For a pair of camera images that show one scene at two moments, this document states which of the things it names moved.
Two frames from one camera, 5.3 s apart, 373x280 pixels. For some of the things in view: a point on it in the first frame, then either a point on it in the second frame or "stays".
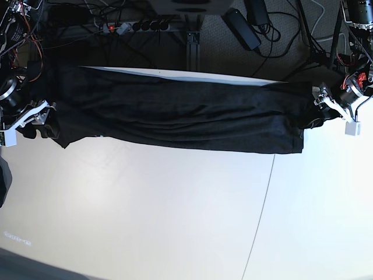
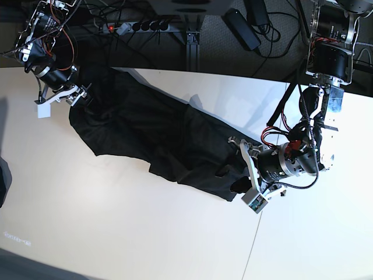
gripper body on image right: [344, 98] -> [267, 165]
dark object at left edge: [6, 179] stays
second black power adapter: [256, 11] stays
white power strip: [124, 27] stays
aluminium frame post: [193, 51] stays
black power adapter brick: [242, 28] stays
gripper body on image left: [16, 111] -> [57, 87]
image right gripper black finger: [327, 113] -> [241, 185]
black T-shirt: [268, 117] -> [122, 119]
